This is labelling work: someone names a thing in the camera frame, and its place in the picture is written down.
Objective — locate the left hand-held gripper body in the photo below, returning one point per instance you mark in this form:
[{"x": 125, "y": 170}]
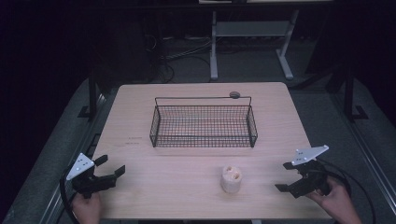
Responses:
[{"x": 90, "y": 182}]

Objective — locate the person's left hand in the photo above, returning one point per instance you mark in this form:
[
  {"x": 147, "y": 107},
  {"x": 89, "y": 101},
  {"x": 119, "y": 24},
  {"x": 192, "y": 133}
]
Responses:
[{"x": 87, "y": 210}]

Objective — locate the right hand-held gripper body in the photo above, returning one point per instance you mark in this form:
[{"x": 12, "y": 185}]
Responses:
[{"x": 309, "y": 179}]

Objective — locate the person's right hand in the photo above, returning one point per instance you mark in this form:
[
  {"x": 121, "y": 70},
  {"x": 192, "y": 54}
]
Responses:
[{"x": 334, "y": 197}]

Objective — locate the pale lotus root piece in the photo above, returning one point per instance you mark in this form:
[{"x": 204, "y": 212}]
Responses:
[{"x": 231, "y": 180}]

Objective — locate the aluminium rail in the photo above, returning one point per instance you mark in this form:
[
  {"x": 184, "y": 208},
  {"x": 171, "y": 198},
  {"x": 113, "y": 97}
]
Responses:
[
  {"x": 73, "y": 161},
  {"x": 367, "y": 149}
]

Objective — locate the white metal stand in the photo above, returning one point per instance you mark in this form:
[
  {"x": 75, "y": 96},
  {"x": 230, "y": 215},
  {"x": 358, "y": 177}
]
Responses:
[{"x": 252, "y": 29}]

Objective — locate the black stand post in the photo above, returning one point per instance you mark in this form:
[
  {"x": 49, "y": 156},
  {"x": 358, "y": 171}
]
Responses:
[
  {"x": 92, "y": 96},
  {"x": 350, "y": 96}
]

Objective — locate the small grey round object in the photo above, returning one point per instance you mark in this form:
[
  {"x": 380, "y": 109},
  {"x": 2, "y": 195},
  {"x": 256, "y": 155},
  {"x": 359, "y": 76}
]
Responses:
[{"x": 234, "y": 95}]

